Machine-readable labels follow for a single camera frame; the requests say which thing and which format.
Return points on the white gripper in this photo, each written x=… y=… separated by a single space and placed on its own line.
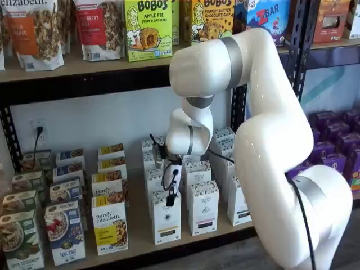
x=175 y=177

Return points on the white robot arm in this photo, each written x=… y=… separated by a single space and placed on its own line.
x=270 y=140

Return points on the white box pink strip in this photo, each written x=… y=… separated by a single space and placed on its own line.
x=192 y=158
x=204 y=208
x=198 y=171

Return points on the white box blue strip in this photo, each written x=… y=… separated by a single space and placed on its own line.
x=237 y=202
x=225 y=139
x=225 y=171

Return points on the purely elizabeth yellow granola box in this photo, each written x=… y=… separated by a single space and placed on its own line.
x=111 y=150
x=112 y=166
x=109 y=225
x=108 y=184

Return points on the blue flax oatmeal box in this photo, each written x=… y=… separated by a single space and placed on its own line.
x=69 y=171
x=66 y=189
x=66 y=233
x=70 y=157

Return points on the green oatmeal box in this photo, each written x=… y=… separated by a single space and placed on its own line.
x=18 y=201
x=26 y=181
x=21 y=242
x=36 y=160

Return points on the purple snack box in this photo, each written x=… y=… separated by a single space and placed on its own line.
x=326 y=150
x=353 y=116
x=334 y=161
x=322 y=121
x=353 y=168
x=348 y=142
x=334 y=130

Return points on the green Bobo's apple pie box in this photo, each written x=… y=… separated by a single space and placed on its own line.
x=175 y=22
x=147 y=31

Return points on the yellow Bobo's peanut butter box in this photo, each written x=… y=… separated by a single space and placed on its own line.
x=188 y=19
x=211 y=19

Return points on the black metal shelf rack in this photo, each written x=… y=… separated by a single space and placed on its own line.
x=299 y=42

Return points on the blue Zbar box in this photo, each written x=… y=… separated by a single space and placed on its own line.
x=270 y=14

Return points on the brown snack box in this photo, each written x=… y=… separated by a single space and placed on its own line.
x=332 y=22

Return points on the white snack box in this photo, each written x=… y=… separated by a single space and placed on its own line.
x=355 y=19

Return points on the red granola bag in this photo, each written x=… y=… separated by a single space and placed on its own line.
x=98 y=28

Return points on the orange granola bag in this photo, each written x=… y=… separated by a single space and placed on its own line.
x=2 y=33
x=33 y=31

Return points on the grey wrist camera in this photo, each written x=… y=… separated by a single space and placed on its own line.
x=159 y=154

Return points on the white wall outlet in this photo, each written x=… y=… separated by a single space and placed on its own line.
x=39 y=132

